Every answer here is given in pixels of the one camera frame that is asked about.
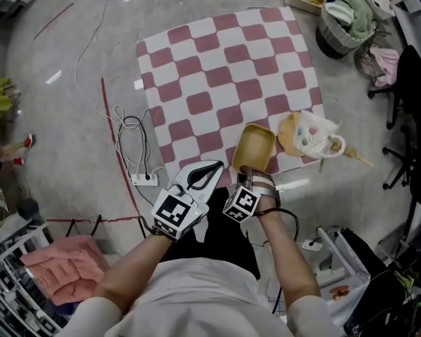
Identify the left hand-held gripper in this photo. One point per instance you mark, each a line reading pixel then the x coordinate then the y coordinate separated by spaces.
pixel 172 212

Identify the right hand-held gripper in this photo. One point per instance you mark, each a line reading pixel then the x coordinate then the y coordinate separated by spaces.
pixel 243 204

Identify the tan plastic tray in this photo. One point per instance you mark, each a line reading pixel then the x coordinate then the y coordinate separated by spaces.
pixel 254 146

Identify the person's right forearm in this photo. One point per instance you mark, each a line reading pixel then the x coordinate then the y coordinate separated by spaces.
pixel 287 258

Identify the person's left forearm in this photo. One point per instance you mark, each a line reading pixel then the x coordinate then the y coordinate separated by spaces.
pixel 133 272

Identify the person's black shorts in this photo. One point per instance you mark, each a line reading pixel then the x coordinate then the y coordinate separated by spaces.
pixel 224 237

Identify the small white power strip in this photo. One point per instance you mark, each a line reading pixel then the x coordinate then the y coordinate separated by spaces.
pixel 312 244

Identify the pink checkered table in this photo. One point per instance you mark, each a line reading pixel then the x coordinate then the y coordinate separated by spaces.
pixel 210 69

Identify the person's cream shirt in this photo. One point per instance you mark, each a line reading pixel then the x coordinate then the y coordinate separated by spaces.
pixel 196 300

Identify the white grid box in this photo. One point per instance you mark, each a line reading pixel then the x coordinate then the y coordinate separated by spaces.
pixel 344 272

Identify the grey laundry basket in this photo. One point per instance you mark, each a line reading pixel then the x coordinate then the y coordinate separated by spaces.
pixel 333 37

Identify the pink cushion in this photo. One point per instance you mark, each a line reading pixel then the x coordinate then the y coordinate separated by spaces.
pixel 66 269

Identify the pink cloth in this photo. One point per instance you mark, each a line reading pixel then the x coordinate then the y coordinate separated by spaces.
pixel 386 65

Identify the black bag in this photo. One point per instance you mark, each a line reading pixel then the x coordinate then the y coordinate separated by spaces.
pixel 389 293

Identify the white striped cloth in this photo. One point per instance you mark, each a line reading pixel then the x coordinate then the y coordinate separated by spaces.
pixel 338 11

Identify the green towel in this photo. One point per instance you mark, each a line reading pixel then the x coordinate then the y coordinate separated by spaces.
pixel 361 16

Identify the white storage rack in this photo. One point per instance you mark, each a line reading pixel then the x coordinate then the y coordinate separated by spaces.
pixel 10 283

